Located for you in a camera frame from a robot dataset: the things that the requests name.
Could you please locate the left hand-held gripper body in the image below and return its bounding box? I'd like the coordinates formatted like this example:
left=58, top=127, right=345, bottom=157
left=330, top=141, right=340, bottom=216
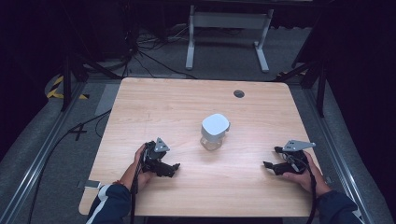
left=141, top=137, right=171, bottom=174

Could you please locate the yellow and black floor tape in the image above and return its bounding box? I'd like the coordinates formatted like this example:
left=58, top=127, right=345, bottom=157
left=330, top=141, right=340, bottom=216
left=46, top=75, right=91, bottom=101

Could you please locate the person's right hand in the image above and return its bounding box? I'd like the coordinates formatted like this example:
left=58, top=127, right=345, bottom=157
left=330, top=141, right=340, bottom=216
left=282, top=150, right=332, bottom=198

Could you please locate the black floor cable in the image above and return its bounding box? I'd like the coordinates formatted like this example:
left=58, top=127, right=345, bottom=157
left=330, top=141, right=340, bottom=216
left=27, top=108, right=113, bottom=224

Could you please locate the black metal stand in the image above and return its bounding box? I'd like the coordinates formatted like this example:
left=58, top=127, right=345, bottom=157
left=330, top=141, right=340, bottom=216
left=60, top=50, right=123, bottom=113
left=274, top=57, right=329, bottom=119

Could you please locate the tangle of black floor cables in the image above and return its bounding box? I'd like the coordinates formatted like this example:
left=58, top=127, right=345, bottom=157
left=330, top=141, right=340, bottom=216
left=122, top=22, right=199, bottom=80

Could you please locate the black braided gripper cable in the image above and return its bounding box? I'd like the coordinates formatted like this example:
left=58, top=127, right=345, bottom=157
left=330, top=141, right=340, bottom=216
left=289, top=154, right=318, bottom=224
left=129, top=144, right=148, bottom=224

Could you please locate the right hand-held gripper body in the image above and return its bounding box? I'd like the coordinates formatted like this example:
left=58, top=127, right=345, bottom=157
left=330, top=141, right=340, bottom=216
left=278, top=139, right=317, bottom=175

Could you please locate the black cross tape mark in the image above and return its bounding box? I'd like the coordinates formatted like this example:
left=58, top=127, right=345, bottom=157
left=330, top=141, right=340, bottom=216
left=68, top=123, right=89, bottom=142

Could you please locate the white metal desk frame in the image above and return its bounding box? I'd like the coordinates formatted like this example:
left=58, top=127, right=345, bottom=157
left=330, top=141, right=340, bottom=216
left=185, top=4, right=276, bottom=74

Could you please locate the metal floor rail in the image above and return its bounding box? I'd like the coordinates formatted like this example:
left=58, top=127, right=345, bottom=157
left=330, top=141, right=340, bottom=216
left=0, top=81, right=89, bottom=224
left=302, top=88, right=376, bottom=224

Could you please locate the person's left hand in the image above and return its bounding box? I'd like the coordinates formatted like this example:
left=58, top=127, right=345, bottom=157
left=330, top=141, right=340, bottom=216
left=120, top=143, right=157, bottom=191

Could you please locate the grey tape piece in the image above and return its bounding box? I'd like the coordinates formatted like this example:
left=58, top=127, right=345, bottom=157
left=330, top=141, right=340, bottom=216
left=77, top=179, right=103, bottom=189

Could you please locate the grey floor tape strip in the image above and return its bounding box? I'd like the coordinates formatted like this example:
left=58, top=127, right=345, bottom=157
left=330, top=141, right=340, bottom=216
left=94, top=82, right=122, bottom=117

